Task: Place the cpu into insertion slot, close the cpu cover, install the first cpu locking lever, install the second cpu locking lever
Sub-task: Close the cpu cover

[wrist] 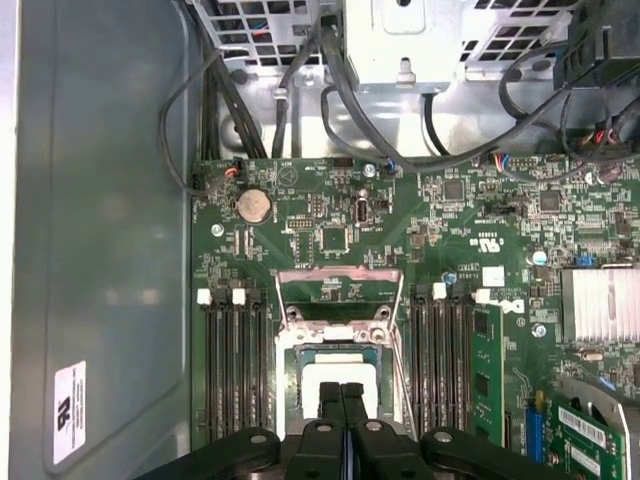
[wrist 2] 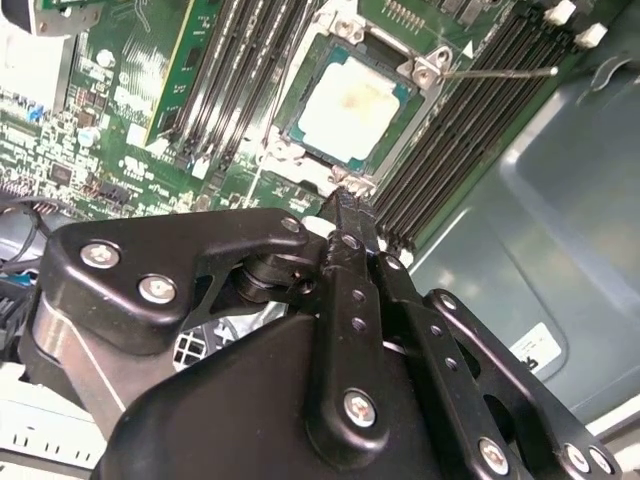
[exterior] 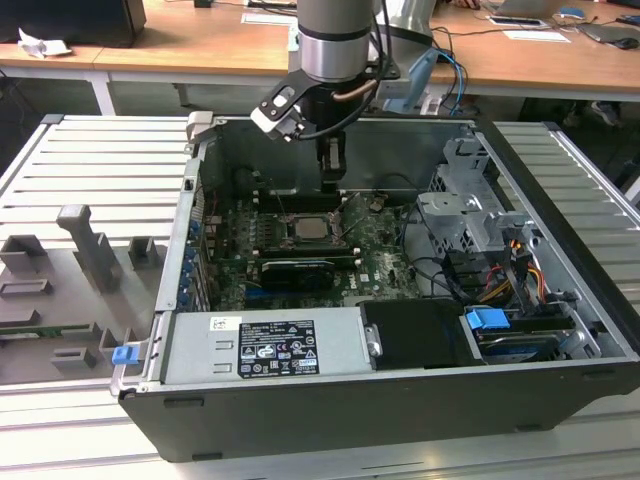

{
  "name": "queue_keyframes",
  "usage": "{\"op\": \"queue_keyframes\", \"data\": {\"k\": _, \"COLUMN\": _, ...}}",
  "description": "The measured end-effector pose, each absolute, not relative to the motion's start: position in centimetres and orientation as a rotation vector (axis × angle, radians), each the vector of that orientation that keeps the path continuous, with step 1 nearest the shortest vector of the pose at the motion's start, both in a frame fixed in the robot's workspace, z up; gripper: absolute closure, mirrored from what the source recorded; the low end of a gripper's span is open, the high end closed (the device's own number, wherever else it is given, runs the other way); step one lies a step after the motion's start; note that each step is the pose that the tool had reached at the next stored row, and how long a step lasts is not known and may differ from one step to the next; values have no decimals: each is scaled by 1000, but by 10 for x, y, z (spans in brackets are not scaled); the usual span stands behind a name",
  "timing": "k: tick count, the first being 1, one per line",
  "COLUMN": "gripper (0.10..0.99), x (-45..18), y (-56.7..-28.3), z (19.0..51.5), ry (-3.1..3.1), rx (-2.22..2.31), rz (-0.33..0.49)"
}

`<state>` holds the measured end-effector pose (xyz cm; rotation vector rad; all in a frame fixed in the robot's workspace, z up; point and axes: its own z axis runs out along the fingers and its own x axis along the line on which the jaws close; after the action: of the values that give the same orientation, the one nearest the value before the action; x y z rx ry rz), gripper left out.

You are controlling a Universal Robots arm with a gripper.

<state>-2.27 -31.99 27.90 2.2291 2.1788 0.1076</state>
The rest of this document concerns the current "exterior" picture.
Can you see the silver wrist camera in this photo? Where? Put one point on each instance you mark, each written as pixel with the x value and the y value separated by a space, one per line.
pixel 275 117

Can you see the black computer mouse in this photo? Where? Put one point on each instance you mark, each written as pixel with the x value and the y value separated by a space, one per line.
pixel 625 43

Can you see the grey parts rack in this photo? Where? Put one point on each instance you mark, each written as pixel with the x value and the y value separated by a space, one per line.
pixel 55 295

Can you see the blue disk carrier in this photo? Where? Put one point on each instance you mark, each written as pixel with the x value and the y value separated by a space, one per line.
pixel 485 319

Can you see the black RAM slot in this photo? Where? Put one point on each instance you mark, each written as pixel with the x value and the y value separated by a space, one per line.
pixel 300 196
pixel 300 254
pixel 310 246
pixel 300 206

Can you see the silver metal drive cage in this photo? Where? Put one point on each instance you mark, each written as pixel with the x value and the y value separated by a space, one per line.
pixel 450 210

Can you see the black box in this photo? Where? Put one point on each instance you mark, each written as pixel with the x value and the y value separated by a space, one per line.
pixel 75 20

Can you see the silver power supply unit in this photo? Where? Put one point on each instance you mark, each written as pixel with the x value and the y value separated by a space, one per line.
pixel 200 350

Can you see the green motherboard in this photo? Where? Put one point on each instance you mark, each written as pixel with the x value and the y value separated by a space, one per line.
pixel 385 250

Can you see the person's shoes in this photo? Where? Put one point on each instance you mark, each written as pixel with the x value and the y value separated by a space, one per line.
pixel 602 112

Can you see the hard disk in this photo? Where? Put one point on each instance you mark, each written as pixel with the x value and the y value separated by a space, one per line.
pixel 515 345

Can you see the blue case latch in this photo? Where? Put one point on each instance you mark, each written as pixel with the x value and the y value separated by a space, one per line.
pixel 125 355

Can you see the green RAM stick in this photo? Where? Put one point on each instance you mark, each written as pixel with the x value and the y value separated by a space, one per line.
pixel 50 330

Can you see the round coin battery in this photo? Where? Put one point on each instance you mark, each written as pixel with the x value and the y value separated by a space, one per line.
pixel 376 204

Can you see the open black PC case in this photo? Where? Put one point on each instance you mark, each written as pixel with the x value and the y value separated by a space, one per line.
pixel 350 425

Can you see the grey open laptop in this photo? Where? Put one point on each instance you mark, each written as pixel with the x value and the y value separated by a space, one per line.
pixel 525 6

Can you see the CPU socket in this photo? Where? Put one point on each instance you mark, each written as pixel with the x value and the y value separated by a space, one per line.
pixel 332 236

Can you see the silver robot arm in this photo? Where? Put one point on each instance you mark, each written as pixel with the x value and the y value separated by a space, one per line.
pixel 335 30

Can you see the grey case latch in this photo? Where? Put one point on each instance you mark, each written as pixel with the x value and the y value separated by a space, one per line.
pixel 200 125

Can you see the wooden desk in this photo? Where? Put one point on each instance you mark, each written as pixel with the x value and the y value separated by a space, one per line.
pixel 80 57
pixel 190 40

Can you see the grey closed laptop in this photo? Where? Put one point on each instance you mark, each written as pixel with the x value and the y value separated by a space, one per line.
pixel 605 32

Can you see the white paper sheet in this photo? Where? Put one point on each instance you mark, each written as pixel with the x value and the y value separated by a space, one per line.
pixel 535 36
pixel 267 19

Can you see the crumpled white paper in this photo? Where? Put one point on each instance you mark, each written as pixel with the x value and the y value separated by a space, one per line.
pixel 42 47

